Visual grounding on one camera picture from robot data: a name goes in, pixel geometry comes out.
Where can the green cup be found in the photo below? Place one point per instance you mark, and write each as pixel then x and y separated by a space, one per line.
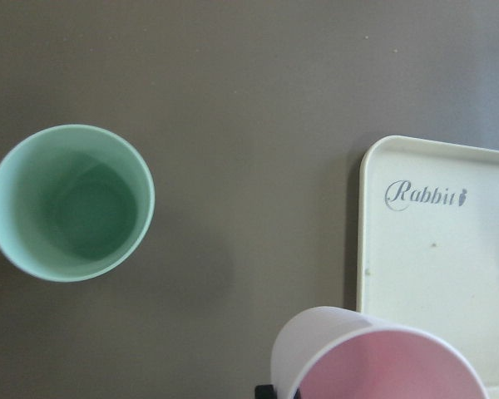
pixel 75 202

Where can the cream rabbit tray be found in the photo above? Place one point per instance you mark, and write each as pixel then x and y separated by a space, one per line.
pixel 428 244

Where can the pink cup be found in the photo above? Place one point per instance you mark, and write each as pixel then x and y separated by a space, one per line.
pixel 328 352

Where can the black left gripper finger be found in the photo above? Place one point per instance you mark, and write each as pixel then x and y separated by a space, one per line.
pixel 266 391

